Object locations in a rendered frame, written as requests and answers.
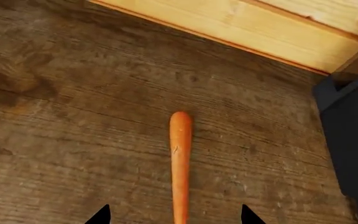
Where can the dark blue box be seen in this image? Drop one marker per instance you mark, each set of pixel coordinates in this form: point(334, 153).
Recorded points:
point(353, 130)

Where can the light wooden tray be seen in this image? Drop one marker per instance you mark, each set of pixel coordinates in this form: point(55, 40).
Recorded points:
point(259, 30)

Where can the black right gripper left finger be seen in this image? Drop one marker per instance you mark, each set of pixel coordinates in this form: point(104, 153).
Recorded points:
point(102, 217)

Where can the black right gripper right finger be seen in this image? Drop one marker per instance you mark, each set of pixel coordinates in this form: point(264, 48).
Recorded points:
point(249, 217)

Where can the orange carrot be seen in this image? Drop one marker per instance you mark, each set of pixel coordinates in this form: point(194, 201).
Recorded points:
point(180, 163)

